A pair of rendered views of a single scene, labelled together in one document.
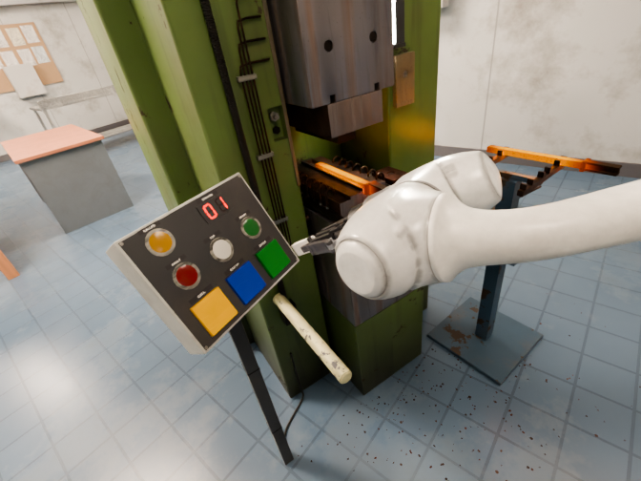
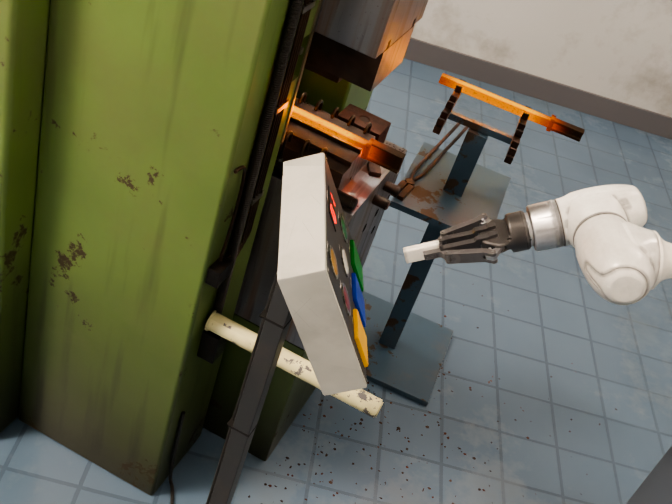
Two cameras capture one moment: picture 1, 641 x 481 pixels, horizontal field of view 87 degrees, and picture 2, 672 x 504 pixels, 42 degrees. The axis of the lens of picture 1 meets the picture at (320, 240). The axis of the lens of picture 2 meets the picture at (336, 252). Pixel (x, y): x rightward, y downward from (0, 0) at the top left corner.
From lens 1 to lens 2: 1.34 m
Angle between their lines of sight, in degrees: 41
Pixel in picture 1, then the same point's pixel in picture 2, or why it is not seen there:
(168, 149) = (26, 51)
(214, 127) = (259, 73)
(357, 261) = (632, 281)
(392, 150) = not seen: hidden behind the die
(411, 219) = (652, 253)
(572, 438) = (509, 447)
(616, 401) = (536, 397)
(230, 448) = not seen: outside the picture
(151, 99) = not seen: outside the picture
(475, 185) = (641, 216)
